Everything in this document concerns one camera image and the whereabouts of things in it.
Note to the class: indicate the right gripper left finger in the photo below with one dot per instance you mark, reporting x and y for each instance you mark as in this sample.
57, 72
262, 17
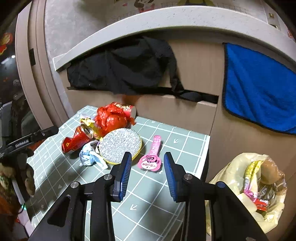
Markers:
121, 174

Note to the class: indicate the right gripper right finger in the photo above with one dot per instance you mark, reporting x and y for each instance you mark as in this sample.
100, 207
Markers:
174, 176

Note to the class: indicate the pink snack wrapper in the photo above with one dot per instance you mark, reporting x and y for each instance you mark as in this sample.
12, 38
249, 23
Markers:
152, 161

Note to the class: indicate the red plastic wrapper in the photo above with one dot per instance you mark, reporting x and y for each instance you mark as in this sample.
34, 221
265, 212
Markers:
114, 116

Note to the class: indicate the yellow trash bag bin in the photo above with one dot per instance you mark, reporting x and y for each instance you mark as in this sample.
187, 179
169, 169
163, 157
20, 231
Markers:
259, 184

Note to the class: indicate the left gloved hand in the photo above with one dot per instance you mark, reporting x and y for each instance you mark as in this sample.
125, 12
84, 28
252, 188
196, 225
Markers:
20, 173

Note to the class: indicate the crumpled white blue tissue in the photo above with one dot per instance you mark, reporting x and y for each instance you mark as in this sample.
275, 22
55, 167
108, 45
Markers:
90, 155

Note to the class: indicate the green grid table mat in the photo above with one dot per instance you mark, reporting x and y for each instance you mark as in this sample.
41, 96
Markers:
147, 212

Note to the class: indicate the crushed red soda can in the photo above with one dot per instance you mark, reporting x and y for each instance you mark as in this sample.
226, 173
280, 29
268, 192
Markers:
82, 136

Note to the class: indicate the yellow crumpled wrapper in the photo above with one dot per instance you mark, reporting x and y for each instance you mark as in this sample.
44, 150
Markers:
90, 126

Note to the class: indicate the black cloth on cabinet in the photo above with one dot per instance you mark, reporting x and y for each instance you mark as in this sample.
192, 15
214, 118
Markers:
135, 66

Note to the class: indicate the blue towel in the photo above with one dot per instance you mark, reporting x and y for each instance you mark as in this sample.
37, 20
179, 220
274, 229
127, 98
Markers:
259, 89

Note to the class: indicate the grey countertop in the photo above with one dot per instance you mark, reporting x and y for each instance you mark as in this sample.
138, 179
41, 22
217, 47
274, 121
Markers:
75, 27

